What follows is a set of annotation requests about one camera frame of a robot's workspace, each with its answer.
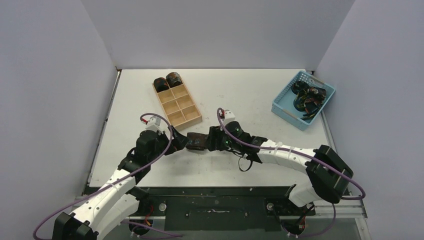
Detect blue plastic basket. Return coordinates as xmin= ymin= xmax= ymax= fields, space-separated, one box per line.
xmin=271 ymin=70 xmax=330 ymax=131

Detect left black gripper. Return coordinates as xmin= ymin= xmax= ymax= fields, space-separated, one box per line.
xmin=148 ymin=125 xmax=190 ymax=163

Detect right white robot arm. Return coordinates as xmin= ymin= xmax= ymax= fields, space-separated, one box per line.
xmin=206 ymin=121 xmax=353 ymax=215

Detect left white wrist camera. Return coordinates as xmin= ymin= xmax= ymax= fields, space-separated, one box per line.
xmin=145 ymin=116 xmax=164 ymax=134

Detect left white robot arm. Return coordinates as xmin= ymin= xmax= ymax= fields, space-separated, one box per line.
xmin=51 ymin=126 xmax=188 ymax=240

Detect wooden compartment tray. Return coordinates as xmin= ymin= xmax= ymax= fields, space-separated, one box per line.
xmin=153 ymin=83 xmax=203 ymax=132

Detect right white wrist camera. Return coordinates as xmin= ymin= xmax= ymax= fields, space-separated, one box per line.
xmin=220 ymin=110 xmax=236 ymax=126

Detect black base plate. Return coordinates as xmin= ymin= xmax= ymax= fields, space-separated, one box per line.
xmin=129 ymin=186 xmax=316 ymax=232

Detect colourful ties pile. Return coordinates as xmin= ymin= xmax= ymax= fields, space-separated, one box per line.
xmin=291 ymin=80 xmax=327 ymax=121

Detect aluminium frame rail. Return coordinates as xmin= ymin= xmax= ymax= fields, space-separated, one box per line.
xmin=306 ymin=70 xmax=344 ymax=173

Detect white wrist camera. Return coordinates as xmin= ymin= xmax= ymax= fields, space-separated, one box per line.
xmin=145 ymin=116 xmax=164 ymax=134
xmin=220 ymin=110 xmax=236 ymax=126

